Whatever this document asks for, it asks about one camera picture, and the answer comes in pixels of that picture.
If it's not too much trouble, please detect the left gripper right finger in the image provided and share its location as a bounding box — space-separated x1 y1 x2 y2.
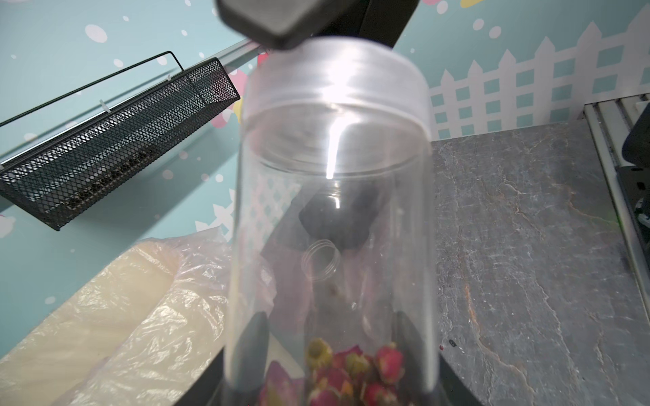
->
393 311 482 406

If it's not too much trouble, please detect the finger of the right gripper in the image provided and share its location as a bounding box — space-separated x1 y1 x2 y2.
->
358 0 420 48

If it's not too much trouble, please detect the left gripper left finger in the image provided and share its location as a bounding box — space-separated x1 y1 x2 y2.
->
176 311 269 406

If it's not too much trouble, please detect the clear plastic jar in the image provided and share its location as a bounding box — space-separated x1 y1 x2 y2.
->
219 37 439 405
301 240 341 283

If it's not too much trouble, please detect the clear plastic bin liner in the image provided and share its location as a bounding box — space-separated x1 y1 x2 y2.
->
56 230 276 405

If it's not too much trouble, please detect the cream trash bin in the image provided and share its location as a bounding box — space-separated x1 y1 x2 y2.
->
1 240 181 405

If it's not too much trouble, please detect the black plastic case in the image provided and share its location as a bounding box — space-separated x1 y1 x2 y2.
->
262 179 399 294

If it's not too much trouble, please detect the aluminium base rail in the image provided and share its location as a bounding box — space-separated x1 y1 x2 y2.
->
584 94 649 310

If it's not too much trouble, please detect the black wire mesh basket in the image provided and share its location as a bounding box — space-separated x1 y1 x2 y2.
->
1 57 240 231

